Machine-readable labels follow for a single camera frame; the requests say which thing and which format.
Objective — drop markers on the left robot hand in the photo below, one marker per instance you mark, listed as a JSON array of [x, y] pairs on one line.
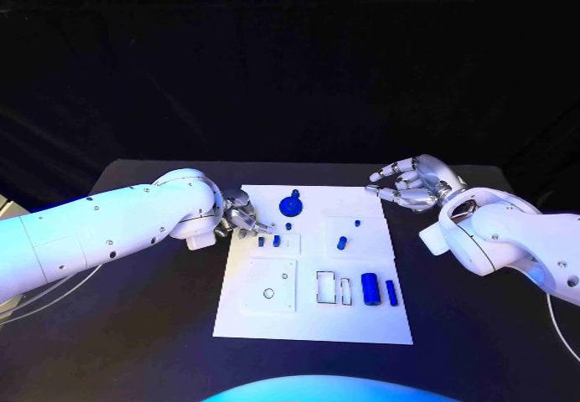
[[239, 213]]

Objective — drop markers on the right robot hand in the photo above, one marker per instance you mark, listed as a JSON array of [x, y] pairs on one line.
[[419, 185]]

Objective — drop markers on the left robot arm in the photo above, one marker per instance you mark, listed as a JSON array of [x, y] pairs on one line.
[[105, 226]]

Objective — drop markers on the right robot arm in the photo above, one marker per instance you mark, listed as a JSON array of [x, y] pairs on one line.
[[507, 232]]

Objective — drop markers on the white task board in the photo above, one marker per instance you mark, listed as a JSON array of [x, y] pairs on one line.
[[312, 282]]

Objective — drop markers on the blue gear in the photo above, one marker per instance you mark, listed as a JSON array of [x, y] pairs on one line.
[[291, 204]]

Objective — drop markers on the large blue cylinder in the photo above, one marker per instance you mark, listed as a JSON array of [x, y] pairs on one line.
[[372, 289]]

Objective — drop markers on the thin blue cylinder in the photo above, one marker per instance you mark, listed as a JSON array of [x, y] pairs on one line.
[[392, 292]]

